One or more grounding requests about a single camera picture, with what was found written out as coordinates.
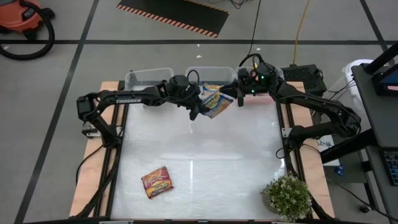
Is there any black hazard-striped floor mat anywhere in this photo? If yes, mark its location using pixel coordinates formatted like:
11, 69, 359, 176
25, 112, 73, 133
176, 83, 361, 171
116, 0, 230, 39

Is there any black floor cable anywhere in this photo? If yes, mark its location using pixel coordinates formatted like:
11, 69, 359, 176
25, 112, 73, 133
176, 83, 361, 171
238, 0, 264, 68

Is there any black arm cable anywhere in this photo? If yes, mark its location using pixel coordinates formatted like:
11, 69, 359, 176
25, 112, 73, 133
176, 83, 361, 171
74, 144, 105, 187

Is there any small potted green plant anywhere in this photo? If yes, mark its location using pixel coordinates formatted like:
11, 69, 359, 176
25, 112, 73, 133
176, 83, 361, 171
260, 174, 313, 223

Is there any grey equipment cart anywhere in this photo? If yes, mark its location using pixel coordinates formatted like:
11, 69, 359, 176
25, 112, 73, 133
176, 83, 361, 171
351, 63, 398, 218

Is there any orange shop vacuum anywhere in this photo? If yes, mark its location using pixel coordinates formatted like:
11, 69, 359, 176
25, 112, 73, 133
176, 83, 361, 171
0, 0, 56, 34

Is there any black monitor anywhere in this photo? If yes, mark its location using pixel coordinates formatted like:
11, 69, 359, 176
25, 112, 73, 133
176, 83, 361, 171
371, 63, 398, 96

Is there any black aluminium table frame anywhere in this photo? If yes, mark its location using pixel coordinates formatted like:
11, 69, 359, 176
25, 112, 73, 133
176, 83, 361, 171
74, 80, 335, 224

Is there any yellow floor cable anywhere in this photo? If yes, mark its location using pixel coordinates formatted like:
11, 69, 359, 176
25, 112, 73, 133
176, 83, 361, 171
292, 0, 312, 66

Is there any red shop vacuum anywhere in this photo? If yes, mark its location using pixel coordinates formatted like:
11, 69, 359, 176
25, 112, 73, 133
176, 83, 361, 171
0, 0, 56, 62

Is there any black equipment box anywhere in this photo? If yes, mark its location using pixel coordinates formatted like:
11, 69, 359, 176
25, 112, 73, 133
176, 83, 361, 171
281, 63, 328, 97

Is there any red Maruchan ramen pack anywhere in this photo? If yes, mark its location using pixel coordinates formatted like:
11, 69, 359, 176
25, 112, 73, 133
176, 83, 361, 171
141, 166, 174, 200

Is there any clear plastic bin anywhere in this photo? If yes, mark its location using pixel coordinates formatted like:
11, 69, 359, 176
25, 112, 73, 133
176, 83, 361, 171
236, 65, 286, 106
185, 65, 236, 86
124, 67, 175, 91

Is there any black cable bundle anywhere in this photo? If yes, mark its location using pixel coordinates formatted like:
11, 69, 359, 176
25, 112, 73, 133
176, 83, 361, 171
323, 79, 357, 105

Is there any white paper sheet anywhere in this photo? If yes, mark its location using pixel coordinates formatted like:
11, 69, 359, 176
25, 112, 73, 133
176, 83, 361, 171
317, 138, 341, 167

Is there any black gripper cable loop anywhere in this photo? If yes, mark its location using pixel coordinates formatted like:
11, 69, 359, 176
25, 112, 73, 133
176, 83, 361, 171
186, 69, 201, 85

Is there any black keyboard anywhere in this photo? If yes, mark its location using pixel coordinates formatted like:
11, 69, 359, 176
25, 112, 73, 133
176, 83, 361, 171
382, 149, 398, 187

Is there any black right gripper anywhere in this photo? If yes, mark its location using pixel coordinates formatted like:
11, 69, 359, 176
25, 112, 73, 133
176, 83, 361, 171
219, 61, 280, 108

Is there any black cart beam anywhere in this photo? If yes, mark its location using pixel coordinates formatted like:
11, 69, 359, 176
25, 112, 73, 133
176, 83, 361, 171
319, 129, 379, 165

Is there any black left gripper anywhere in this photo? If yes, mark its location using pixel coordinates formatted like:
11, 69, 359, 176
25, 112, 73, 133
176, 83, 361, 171
167, 73, 208, 122

